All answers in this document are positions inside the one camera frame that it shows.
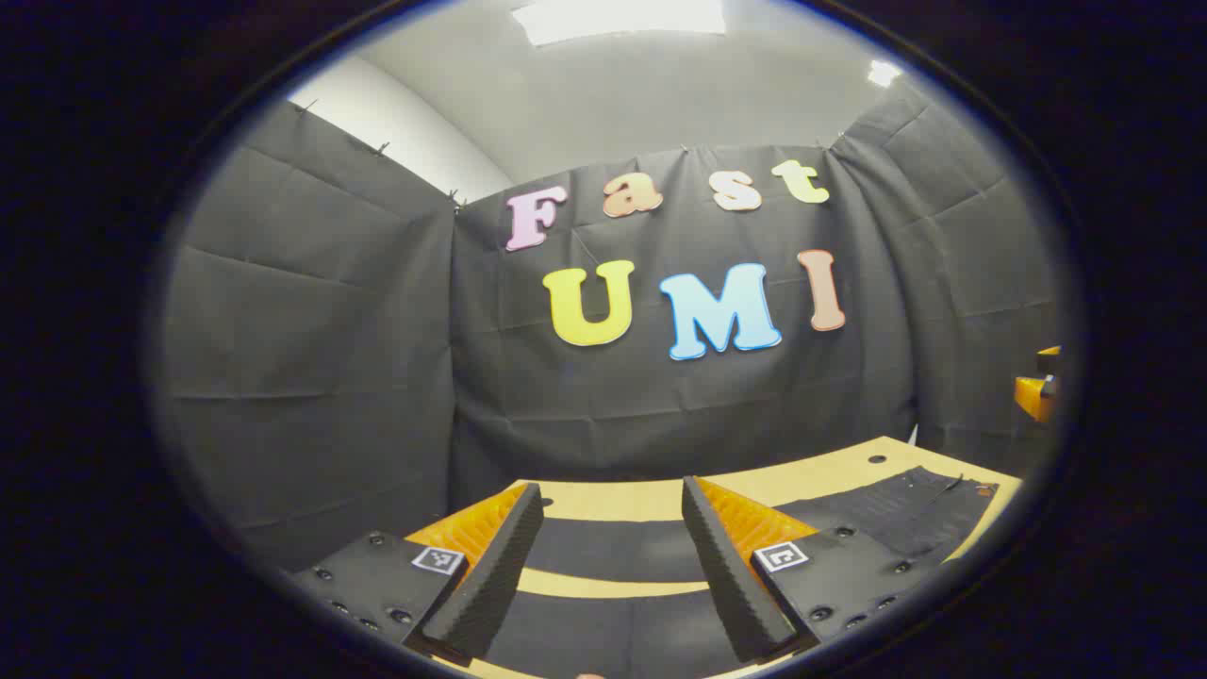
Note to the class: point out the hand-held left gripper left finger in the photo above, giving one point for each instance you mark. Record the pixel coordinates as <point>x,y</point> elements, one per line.
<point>495,575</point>

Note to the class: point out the large ceiling light panel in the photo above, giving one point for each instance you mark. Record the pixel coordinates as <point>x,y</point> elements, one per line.
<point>618,19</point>

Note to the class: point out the black backdrop cloth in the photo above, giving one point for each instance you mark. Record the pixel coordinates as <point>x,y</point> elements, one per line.
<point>377,377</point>

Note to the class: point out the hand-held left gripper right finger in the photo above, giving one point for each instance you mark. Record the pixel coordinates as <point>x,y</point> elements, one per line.
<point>726,585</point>

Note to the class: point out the dark grey jeans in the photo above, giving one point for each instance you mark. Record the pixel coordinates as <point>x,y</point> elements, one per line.
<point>613,552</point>

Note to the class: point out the small ceiling light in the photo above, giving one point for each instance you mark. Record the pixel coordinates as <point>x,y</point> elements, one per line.
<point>884,73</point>

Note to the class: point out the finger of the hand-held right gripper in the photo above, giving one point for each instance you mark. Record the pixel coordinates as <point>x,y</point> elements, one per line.
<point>1037,396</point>

